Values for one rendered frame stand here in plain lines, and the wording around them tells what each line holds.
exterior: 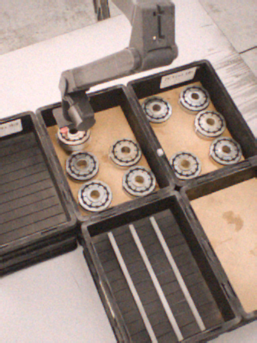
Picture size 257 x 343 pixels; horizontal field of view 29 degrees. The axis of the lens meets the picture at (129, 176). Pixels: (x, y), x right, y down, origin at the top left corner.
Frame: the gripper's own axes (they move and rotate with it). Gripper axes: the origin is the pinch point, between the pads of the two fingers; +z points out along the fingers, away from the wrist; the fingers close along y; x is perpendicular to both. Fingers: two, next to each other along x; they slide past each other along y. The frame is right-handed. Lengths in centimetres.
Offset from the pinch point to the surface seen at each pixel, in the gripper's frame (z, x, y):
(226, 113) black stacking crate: 2, -11, 49
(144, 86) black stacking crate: 0.3, 7.4, 27.5
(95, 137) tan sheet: 6.2, -1.7, 6.9
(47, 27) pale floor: 91, 122, 26
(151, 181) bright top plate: 2.9, -23.8, 16.2
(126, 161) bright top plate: 3.2, -14.5, 12.0
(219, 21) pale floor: 92, 93, 124
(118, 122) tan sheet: 6.3, 0.9, 15.9
